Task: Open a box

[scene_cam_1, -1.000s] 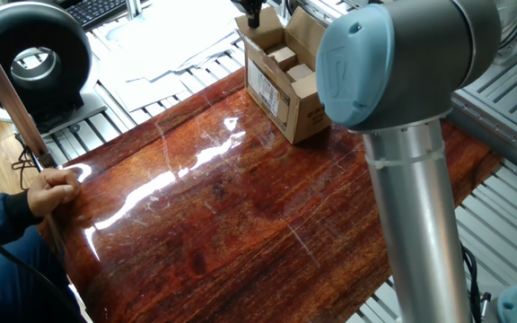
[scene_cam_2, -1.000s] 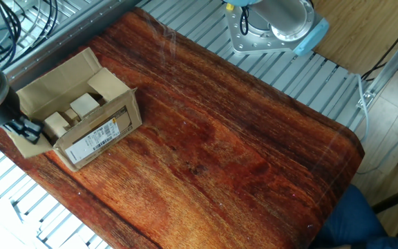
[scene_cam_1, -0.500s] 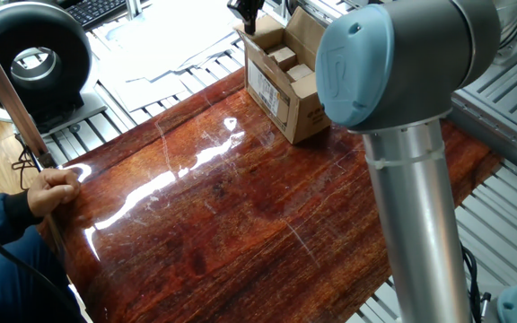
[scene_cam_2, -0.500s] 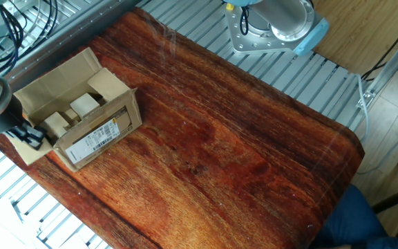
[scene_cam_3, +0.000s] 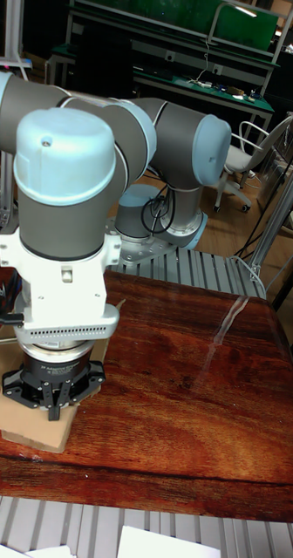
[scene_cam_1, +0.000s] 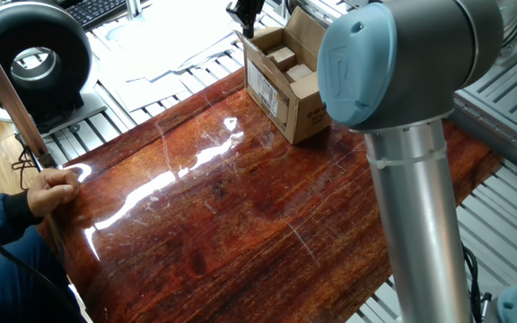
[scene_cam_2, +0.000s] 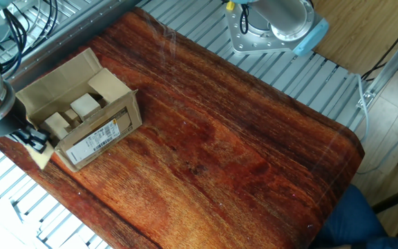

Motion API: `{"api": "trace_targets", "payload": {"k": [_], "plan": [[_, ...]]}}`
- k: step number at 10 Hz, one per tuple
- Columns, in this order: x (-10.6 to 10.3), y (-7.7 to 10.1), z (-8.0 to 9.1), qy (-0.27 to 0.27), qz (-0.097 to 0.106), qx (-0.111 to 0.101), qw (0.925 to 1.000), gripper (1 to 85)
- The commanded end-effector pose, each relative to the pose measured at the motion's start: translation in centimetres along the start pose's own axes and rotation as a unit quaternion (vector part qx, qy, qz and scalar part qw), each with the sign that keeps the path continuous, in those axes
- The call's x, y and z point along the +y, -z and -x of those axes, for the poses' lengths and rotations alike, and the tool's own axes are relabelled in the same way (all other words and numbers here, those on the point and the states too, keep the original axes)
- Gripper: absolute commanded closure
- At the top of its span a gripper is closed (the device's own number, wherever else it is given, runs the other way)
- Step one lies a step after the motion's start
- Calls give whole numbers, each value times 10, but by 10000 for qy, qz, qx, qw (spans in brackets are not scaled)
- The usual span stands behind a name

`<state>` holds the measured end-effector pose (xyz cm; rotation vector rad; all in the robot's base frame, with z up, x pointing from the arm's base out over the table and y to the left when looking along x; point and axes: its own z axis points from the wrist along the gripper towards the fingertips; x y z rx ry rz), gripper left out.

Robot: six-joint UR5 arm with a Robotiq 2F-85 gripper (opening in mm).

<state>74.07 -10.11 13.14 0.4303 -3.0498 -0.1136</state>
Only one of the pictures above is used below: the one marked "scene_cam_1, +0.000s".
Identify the white paper pile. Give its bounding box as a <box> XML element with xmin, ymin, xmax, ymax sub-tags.
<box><xmin>88</xmin><ymin>0</ymin><xmax>268</xmax><ymax>86</ymax></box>

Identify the black cable loop on floor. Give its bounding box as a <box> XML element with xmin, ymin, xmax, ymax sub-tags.
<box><xmin>10</xmin><ymin>134</ymin><xmax>42</xmax><ymax>183</ymax></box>

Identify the silver metal cylinder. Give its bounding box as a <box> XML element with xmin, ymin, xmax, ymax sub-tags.
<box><xmin>495</xmin><ymin>0</ymin><xmax>517</xmax><ymax>29</ymax></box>

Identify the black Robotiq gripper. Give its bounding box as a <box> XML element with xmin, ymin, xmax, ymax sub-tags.
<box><xmin>225</xmin><ymin>0</ymin><xmax>267</xmax><ymax>39</ymax></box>

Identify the white paper sheet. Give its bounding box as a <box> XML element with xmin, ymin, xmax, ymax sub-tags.
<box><xmin>113</xmin><ymin>71</ymin><xmax>190</xmax><ymax>113</ymax></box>

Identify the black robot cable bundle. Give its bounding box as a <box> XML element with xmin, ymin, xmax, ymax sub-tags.
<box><xmin>462</xmin><ymin>244</ymin><xmax>483</xmax><ymax>315</ymax></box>

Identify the brown wooden pole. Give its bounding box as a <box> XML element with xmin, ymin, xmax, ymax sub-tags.
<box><xmin>0</xmin><ymin>17</ymin><xmax>57</xmax><ymax>170</ymax></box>

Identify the black computer keyboard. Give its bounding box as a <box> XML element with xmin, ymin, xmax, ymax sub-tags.
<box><xmin>63</xmin><ymin>0</ymin><xmax>130</xmax><ymax>31</ymax></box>

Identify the wood grain table mat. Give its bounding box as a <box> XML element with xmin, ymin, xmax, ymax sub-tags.
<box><xmin>38</xmin><ymin>66</ymin><xmax>503</xmax><ymax>323</ymax></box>

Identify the grey metal fan base plate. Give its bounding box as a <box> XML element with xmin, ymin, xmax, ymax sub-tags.
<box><xmin>13</xmin><ymin>89</ymin><xmax>110</xmax><ymax>139</ymax></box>

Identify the leg in blue trousers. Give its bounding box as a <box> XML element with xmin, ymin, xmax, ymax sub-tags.
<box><xmin>0</xmin><ymin>226</ymin><xmax>87</xmax><ymax>323</ymax></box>

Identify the pale wooden block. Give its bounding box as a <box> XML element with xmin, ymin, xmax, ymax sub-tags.
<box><xmin>285</xmin><ymin>63</ymin><xmax>314</xmax><ymax>83</ymax></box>
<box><xmin>265</xmin><ymin>44</ymin><xmax>297</xmax><ymax>71</ymax></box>

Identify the short aluminium profile post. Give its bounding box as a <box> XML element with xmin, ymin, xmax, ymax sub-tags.
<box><xmin>126</xmin><ymin>0</ymin><xmax>144</xmax><ymax>22</ymax></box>

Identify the person's bare hand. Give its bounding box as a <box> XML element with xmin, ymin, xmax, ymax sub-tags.
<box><xmin>27</xmin><ymin>167</ymin><xmax>83</xmax><ymax>219</ymax></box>

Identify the brown cardboard box with label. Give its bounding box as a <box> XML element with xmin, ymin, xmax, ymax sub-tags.
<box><xmin>235</xmin><ymin>6</ymin><xmax>334</xmax><ymax>145</ymax></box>

